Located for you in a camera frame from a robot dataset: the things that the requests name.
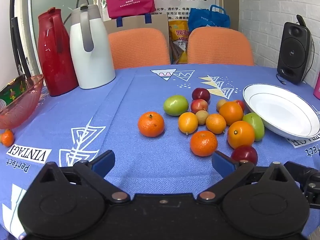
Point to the yellow orange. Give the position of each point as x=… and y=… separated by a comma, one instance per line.
x=188, y=122

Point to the green jujube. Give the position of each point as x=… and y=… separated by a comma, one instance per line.
x=257, y=127
x=175, y=105

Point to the pink bottle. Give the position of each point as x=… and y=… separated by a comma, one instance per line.
x=317, y=87

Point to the white plate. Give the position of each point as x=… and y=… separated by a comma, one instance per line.
x=280, y=110

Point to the small red apple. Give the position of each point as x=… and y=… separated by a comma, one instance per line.
x=240, y=103
x=199, y=105

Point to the pink plastic bowl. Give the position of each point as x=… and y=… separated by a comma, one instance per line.
x=22, y=110

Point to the black speaker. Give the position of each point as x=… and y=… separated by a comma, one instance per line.
x=292, y=52

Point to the yellow snack bag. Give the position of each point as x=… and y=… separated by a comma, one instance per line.
x=178, y=32

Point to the blue printed tablecloth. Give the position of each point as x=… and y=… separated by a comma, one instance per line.
x=112, y=105

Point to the tan longan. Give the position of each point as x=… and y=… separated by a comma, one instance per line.
x=220, y=104
x=202, y=117

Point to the red thermos jug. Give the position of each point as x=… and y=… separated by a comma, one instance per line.
x=56, y=62

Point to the white thermos jug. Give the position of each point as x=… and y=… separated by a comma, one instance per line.
x=97, y=62

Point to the blue plastic bag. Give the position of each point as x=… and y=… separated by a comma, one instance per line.
x=207, y=20

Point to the round orange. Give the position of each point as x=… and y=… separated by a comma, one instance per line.
x=241, y=134
x=231, y=113

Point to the orange chair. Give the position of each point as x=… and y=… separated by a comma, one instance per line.
x=138, y=48
x=220, y=47

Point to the large tangerine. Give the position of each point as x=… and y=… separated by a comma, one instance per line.
x=203, y=143
x=151, y=124

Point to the small orange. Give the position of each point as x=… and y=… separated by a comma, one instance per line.
x=215, y=123

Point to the dark red plum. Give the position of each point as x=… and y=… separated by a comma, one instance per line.
x=245, y=153
x=200, y=94

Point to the small tangerine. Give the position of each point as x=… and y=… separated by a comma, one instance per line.
x=7, y=138

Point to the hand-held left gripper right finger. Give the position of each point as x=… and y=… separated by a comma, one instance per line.
x=221, y=161

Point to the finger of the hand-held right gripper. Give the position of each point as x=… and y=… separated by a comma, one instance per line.
x=310, y=177

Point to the green and gold packet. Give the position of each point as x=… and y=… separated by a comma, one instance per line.
x=11, y=93

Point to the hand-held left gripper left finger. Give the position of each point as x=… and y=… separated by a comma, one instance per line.
x=105, y=161

